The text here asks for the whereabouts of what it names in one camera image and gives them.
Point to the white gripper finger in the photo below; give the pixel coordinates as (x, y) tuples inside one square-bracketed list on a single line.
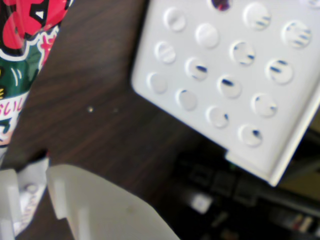
[(105, 212), (8, 200)]

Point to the white perforated plastic basket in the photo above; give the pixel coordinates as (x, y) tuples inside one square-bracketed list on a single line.
[(217, 62)]

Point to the green red snack stick wrapper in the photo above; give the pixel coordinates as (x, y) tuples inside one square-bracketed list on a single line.
[(25, 37)]

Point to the dark purple cartoon snack stick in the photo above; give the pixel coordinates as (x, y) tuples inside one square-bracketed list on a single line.
[(221, 4)]

